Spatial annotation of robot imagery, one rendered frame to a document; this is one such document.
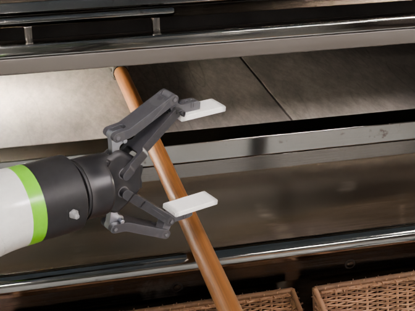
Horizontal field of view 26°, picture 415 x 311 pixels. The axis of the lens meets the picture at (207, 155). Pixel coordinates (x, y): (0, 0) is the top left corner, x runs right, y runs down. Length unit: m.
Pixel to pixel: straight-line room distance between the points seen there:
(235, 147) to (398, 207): 0.38
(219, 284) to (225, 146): 0.52
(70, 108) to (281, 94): 0.43
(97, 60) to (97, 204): 0.40
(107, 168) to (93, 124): 0.68
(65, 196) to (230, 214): 0.76
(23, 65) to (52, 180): 0.40
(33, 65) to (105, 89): 0.53
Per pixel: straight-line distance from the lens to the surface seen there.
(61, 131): 1.71
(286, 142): 1.69
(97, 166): 1.06
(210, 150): 1.66
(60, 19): 1.42
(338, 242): 1.37
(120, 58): 1.40
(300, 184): 1.77
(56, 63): 1.39
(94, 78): 1.97
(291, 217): 1.77
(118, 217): 1.12
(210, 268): 1.23
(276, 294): 1.81
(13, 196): 0.99
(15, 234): 1.00
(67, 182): 1.02
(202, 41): 1.42
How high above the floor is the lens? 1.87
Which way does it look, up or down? 25 degrees down
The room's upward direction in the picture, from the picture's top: straight up
